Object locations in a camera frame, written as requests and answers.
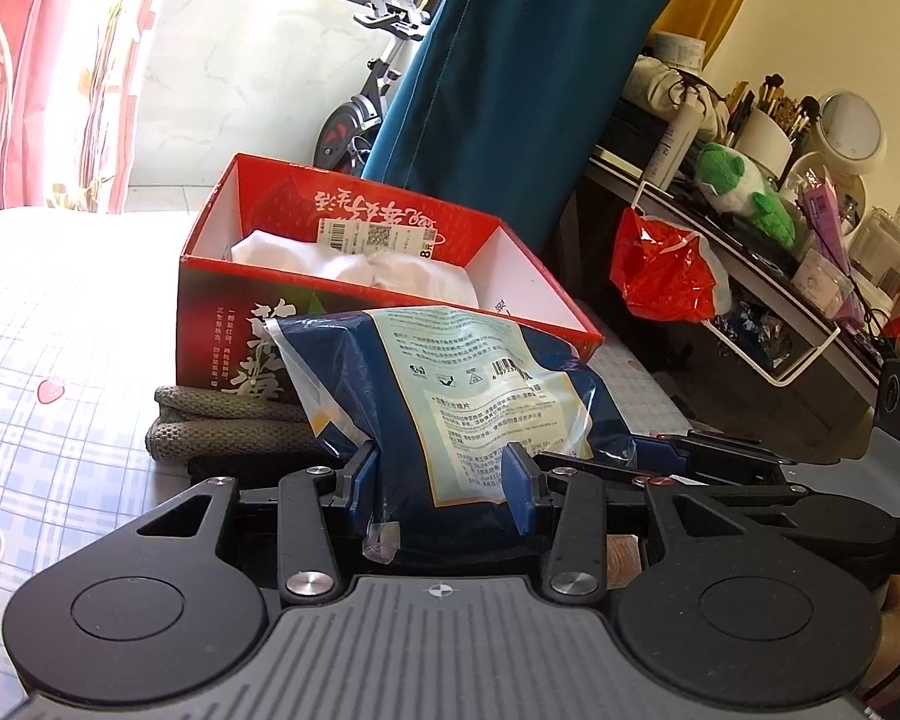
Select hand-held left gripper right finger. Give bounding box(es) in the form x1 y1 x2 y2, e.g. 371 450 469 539
504 441 728 607

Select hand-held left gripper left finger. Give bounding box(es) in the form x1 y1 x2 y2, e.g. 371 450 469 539
136 441 382 602

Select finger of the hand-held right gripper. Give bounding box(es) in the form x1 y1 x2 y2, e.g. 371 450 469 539
671 484 897 563
630 431 792 481

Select blue snack packet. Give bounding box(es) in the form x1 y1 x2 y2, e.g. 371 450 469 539
264 305 638 563

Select red strawberry print box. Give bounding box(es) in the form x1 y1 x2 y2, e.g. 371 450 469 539
176 152 605 410

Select black cloth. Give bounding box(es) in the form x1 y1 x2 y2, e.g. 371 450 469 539
187 454 361 485

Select clear acrylic container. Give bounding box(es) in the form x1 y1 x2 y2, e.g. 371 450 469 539
847 208 900 293

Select grey mesh cloth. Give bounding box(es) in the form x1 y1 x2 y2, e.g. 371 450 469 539
146 384 331 458

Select white plastic bag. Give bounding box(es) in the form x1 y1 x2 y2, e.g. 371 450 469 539
701 247 736 316

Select red plastic bag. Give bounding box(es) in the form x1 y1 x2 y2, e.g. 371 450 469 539
610 206 721 323

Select purple packet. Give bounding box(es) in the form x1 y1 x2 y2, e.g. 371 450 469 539
799 172 863 316

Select white packets in box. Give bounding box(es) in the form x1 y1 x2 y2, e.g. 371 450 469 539
231 229 481 312

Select white paper tag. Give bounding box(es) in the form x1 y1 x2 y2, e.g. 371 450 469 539
316 216 440 260

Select green frog plush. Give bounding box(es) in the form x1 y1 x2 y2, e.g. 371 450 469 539
694 141 800 252

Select dark desk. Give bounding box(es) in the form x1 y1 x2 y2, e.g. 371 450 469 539
555 101 893 458

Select round white mirror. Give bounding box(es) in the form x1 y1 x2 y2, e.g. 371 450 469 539
814 90 887 173

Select white brush holder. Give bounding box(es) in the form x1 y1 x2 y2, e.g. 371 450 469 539
735 109 792 173

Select white tube bottle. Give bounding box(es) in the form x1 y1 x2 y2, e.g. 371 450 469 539
649 101 702 185

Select bunch of makeup brushes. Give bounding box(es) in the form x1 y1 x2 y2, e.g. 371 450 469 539
720 73 822 143

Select exercise bike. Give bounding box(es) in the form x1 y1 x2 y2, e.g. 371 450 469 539
316 0 451 177

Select beige cloth bag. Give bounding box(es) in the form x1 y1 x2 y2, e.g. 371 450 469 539
622 52 736 143

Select teal curtain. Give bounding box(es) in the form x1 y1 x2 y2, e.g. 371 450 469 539
361 0 713 301

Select white paper box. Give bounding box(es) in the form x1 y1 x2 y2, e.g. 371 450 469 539
649 31 706 72

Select dried plant stems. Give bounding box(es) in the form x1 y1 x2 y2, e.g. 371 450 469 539
49 0 155 200

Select red striped curtain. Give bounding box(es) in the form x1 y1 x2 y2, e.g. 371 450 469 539
0 0 158 222

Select white wire rack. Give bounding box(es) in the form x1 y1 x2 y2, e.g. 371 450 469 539
630 180 845 389

